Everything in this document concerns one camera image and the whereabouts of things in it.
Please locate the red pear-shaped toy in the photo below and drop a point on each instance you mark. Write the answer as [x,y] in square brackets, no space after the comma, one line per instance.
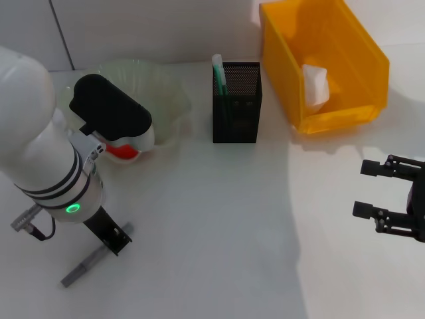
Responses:
[121,152]

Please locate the black mesh pen holder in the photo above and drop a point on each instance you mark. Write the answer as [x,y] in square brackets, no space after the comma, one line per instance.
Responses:
[242,113]

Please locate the white paper ball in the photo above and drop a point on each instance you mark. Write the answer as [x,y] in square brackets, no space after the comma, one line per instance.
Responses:
[315,86]

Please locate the green glass fruit plate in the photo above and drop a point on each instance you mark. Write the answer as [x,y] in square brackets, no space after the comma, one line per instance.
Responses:
[166,93]

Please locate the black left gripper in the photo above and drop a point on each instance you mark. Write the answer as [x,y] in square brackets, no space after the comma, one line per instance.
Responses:
[108,231]

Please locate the grey marker pen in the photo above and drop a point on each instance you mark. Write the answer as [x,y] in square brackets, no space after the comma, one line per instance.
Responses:
[78,272]

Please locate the yellow plastic bin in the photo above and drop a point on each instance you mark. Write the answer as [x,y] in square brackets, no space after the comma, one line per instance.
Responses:
[348,50]

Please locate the green utility knife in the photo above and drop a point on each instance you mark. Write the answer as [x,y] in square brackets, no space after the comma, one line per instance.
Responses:
[220,76]

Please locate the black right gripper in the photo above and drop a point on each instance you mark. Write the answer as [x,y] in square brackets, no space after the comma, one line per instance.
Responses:
[418,199]

